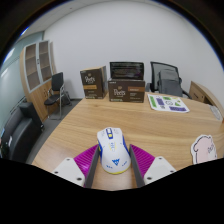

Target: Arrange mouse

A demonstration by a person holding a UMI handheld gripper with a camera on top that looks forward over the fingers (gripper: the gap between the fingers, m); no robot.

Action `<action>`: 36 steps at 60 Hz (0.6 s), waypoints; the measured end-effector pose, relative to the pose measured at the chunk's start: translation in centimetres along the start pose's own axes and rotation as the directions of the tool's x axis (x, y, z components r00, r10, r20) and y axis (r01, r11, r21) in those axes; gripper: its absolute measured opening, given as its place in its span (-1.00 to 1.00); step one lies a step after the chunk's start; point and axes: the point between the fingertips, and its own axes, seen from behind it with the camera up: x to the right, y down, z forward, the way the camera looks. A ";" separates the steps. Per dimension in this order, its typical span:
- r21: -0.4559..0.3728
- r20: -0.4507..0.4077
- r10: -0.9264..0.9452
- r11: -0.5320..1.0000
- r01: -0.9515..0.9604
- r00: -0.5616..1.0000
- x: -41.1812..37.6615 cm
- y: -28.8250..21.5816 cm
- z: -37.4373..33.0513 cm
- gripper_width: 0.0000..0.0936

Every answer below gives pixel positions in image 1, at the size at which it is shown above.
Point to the grey bag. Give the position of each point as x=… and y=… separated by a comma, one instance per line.
x=170, y=83

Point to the white blue yellow computer mouse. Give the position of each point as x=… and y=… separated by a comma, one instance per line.
x=113, y=151

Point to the black visitor chair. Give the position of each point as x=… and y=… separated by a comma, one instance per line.
x=57, y=81

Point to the white sheet with coloured shapes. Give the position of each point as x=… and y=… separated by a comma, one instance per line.
x=166, y=103

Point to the wooden shelf unit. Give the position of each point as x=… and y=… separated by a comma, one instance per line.
x=35, y=73

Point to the wide brown cardboard box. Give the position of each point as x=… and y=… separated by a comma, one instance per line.
x=126, y=91

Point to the black leather sofa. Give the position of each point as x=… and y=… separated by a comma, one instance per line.
x=20, y=133

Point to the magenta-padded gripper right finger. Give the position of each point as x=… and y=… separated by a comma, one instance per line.
x=158, y=168

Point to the white sheet with round print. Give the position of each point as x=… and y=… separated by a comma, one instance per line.
x=216, y=112

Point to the black mesh office chair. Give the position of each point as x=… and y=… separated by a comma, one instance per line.
x=155, y=71

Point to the black cardboard box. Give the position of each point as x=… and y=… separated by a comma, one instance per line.
x=126, y=70

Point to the wooden side desk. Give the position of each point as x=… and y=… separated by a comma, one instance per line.
x=203, y=93

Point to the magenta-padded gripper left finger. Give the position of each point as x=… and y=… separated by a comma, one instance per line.
x=70, y=170

